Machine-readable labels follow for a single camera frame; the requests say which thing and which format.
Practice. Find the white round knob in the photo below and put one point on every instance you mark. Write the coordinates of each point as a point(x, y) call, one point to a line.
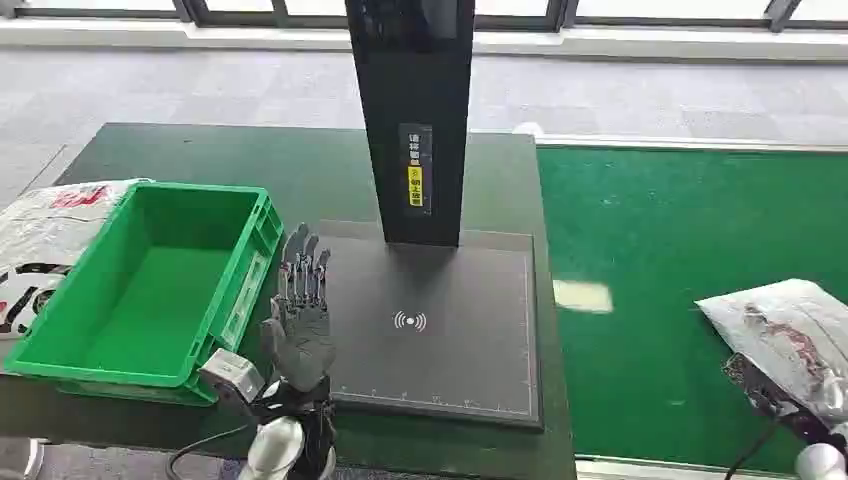
point(528, 128)

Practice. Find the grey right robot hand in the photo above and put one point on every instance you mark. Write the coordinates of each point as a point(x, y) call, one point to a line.
point(768, 397)

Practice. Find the green conveyor belt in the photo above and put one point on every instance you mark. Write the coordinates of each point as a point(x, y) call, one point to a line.
point(636, 371)

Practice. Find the green plastic crate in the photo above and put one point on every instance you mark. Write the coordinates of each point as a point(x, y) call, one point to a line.
point(79, 371)

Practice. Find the white parcel bag red print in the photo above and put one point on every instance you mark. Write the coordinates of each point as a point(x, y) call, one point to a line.
point(40, 232)

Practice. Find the black scanner post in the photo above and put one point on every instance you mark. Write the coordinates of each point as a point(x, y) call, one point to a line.
point(384, 132)

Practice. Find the dark scanner base plate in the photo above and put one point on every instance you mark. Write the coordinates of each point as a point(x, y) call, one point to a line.
point(464, 344)

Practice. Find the pale metal conveyor rail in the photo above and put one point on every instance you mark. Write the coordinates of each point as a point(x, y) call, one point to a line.
point(662, 142)

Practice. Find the dark window frame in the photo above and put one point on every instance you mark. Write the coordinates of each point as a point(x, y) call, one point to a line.
point(503, 20)

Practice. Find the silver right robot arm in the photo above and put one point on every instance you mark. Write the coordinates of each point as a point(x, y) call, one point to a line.
point(821, 462)

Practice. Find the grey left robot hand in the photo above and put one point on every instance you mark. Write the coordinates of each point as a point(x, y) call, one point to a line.
point(305, 344)

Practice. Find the grey parcel bag dark print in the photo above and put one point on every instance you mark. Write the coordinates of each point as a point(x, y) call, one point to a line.
point(782, 318)

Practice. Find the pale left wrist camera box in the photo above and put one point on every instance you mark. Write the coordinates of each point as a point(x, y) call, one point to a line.
point(232, 378)

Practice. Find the black yellow label strip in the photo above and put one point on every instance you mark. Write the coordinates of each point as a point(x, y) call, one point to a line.
point(415, 185)

